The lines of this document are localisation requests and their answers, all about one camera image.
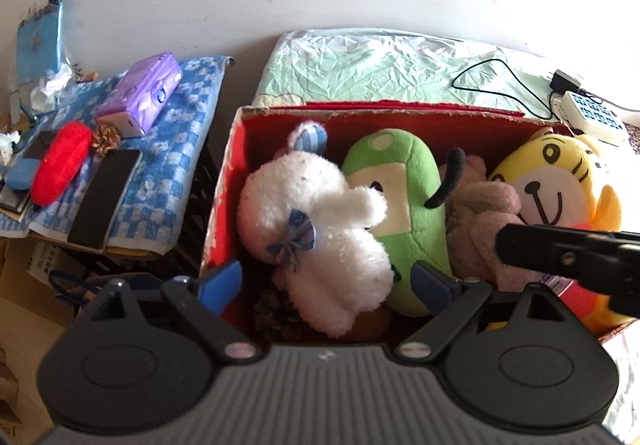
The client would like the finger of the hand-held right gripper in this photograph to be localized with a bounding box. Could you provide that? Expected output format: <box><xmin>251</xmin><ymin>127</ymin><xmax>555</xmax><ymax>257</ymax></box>
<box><xmin>496</xmin><ymin>224</ymin><xmax>616</xmax><ymax>283</ymax></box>

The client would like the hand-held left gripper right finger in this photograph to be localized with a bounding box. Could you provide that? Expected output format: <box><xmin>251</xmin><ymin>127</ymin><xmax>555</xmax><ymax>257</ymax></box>
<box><xmin>394</xmin><ymin>261</ymin><xmax>576</xmax><ymax>363</ymax></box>

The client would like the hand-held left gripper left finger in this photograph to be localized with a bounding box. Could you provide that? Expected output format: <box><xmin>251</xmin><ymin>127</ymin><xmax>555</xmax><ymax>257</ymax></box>
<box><xmin>87</xmin><ymin>260</ymin><xmax>262</xmax><ymax>365</ymax></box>

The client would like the pink bear plush toy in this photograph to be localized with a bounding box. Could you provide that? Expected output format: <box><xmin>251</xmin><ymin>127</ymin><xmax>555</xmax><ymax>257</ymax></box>
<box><xmin>440</xmin><ymin>155</ymin><xmax>546</xmax><ymax>293</ymax></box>

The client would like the yellow tiger plush toy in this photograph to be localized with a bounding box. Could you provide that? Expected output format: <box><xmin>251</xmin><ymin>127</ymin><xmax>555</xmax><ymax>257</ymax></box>
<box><xmin>487</xmin><ymin>127</ymin><xmax>633</xmax><ymax>331</ymax></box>

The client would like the white rabbit plush toy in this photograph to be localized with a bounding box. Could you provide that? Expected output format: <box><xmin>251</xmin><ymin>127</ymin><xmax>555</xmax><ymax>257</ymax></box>
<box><xmin>236</xmin><ymin>121</ymin><xmax>394</xmax><ymax>338</ymax></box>

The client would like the green plush toy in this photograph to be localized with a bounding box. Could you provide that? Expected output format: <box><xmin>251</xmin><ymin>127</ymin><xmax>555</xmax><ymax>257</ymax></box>
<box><xmin>341</xmin><ymin>127</ymin><xmax>468</xmax><ymax>317</ymax></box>

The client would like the red cardboard box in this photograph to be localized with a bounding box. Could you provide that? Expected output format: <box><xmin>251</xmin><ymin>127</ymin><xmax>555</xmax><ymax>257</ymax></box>
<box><xmin>200</xmin><ymin>101</ymin><xmax>640</xmax><ymax>346</ymax></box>

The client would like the brown pine cone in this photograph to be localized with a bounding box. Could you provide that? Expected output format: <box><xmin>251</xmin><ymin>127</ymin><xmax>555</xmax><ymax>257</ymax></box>
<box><xmin>252</xmin><ymin>287</ymin><xmax>306</xmax><ymax>341</ymax></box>

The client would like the black plastic crate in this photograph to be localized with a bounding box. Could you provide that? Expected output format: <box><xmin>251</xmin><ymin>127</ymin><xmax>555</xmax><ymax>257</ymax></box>
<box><xmin>85</xmin><ymin>140</ymin><xmax>226</xmax><ymax>286</ymax></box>

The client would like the blue checkered cloth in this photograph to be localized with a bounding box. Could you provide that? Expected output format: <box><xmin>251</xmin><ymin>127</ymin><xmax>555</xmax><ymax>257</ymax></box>
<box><xmin>0</xmin><ymin>55</ymin><xmax>236</xmax><ymax>256</ymax></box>

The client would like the dark patterned cushion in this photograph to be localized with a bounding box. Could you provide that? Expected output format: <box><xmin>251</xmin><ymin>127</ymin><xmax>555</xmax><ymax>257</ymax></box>
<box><xmin>620</xmin><ymin>120</ymin><xmax>640</xmax><ymax>156</ymax></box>

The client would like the white power strip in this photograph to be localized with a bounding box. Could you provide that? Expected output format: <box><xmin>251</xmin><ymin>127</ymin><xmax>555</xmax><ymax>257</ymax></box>
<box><xmin>552</xmin><ymin>91</ymin><xmax>628</xmax><ymax>146</ymax></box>

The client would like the black phone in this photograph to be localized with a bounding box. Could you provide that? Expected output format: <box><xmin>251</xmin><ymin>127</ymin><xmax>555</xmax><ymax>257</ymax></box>
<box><xmin>67</xmin><ymin>149</ymin><xmax>143</xmax><ymax>251</ymax></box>

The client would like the black power adapter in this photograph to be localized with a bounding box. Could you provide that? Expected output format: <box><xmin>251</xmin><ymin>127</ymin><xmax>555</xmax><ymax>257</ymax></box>
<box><xmin>550</xmin><ymin>70</ymin><xmax>583</xmax><ymax>94</ymax></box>

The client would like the small pine cone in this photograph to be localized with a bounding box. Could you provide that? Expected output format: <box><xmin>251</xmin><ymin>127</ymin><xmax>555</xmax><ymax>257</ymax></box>
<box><xmin>91</xmin><ymin>124</ymin><xmax>122</xmax><ymax>156</ymax></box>

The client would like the red glasses case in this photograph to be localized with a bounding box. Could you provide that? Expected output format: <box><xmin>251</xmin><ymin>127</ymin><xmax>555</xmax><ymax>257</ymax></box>
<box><xmin>31</xmin><ymin>121</ymin><xmax>93</xmax><ymax>206</ymax></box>

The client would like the purple tissue pack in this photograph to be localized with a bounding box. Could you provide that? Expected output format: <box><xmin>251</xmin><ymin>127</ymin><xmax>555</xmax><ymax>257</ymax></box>
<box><xmin>95</xmin><ymin>52</ymin><xmax>183</xmax><ymax>138</ymax></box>

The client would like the dark notebook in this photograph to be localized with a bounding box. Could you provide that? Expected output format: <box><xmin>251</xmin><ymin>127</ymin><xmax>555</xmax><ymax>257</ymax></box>
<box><xmin>0</xmin><ymin>185</ymin><xmax>33</xmax><ymax>216</ymax></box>

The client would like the blue oval case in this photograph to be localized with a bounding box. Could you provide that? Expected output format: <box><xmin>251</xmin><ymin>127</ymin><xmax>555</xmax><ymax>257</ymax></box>
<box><xmin>5</xmin><ymin>157</ymin><xmax>41</xmax><ymax>190</ymax></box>

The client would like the black flat case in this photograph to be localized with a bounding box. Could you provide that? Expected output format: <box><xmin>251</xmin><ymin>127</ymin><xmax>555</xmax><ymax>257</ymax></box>
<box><xmin>22</xmin><ymin>130</ymin><xmax>56</xmax><ymax>160</ymax></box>

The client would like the green printed bed sheet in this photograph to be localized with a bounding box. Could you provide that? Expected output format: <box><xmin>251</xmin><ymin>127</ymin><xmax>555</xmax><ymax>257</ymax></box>
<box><xmin>251</xmin><ymin>29</ymin><xmax>640</xmax><ymax>126</ymax></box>

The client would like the small white toy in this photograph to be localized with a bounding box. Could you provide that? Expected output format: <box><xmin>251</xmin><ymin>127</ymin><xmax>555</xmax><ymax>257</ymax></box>
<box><xmin>0</xmin><ymin>130</ymin><xmax>21</xmax><ymax>166</ymax></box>

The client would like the crumpled white plastic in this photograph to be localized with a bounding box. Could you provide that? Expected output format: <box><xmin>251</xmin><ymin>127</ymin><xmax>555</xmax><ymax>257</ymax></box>
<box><xmin>27</xmin><ymin>65</ymin><xmax>76</xmax><ymax>113</ymax></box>

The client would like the blue notebook with clips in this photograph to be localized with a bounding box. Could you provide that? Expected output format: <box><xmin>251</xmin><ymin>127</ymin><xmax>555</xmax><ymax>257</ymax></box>
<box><xmin>15</xmin><ymin>0</ymin><xmax>65</xmax><ymax>86</ymax></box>

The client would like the blue cord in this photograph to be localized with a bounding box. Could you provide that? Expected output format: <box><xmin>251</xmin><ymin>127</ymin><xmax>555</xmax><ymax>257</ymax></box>
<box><xmin>50</xmin><ymin>270</ymin><xmax>108</xmax><ymax>311</ymax></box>

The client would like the white cable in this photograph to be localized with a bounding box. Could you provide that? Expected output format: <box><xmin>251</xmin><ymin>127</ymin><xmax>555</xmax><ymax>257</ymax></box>
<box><xmin>597</xmin><ymin>97</ymin><xmax>640</xmax><ymax>113</ymax></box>

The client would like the black cable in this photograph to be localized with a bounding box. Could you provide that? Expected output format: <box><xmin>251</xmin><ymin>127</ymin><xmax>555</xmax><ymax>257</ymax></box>
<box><xmin>451</xmin><ymin>57</ymin><xmax>553</xmax><ymax>120</ymax></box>

